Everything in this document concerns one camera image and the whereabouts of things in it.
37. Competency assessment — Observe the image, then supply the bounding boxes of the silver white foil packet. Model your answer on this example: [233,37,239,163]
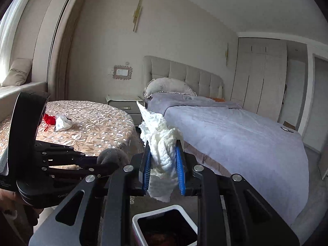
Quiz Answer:
[54,115,73,132]

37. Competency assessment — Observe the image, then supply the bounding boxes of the white trash bin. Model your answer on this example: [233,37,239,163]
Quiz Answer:
[132,204,198,246]

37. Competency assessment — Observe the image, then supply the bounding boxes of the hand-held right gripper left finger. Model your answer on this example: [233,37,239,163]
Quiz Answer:
[28,145,151,246]

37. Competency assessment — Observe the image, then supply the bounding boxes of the grey ruffled bed pillow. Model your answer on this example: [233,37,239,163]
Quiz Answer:
[143,77,197,98]

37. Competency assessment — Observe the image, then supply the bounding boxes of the white sheer curtain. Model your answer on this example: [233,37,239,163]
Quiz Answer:
[0,0,43,57]

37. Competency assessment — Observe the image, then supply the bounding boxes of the white nightstand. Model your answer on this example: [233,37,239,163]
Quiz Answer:
[106,94,145,118]

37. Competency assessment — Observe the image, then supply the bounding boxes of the white tissue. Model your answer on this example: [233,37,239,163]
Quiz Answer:
[136,100,183,203]

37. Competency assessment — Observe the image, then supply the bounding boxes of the beige square pillow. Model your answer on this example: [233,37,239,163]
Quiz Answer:
[1,58,33,87]

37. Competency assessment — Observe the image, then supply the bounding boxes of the long gold wall lamp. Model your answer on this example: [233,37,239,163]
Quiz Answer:
[132,0,143,32]

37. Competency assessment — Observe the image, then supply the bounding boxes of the framed wall switch panel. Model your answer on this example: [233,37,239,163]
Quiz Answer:
[113,65,134,79]

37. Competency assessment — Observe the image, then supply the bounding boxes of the grey fuzzy ball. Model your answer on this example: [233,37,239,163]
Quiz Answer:
[97,147,130,171]

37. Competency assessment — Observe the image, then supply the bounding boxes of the beige tufted headboard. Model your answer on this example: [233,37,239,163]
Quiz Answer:
[143,56,224,100]

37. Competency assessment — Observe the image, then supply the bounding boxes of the floral lace tablecloth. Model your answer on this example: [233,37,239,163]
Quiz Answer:
[0,100,145,159]

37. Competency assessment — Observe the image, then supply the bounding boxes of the bed with lavender duvet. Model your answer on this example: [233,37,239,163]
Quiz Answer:
[145,92,309,227]

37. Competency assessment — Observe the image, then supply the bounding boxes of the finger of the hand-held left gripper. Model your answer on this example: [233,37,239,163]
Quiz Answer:
[34,141,98,165]
[41,159,121,179]

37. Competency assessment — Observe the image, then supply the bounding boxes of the beige wardrobe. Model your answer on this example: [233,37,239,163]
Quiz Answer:
[231,38,308,123]

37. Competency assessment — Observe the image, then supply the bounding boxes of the red yarn tangle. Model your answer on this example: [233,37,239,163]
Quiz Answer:
[43,113,56,131]

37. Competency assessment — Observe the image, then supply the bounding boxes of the beige window seat cushion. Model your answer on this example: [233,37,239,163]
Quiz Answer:
[0,81,48,100]

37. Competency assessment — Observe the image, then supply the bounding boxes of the white door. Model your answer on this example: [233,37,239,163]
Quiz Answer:
[311,54,328,154]

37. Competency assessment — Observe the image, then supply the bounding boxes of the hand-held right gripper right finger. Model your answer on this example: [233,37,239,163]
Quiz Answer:
[175,140,300,246]

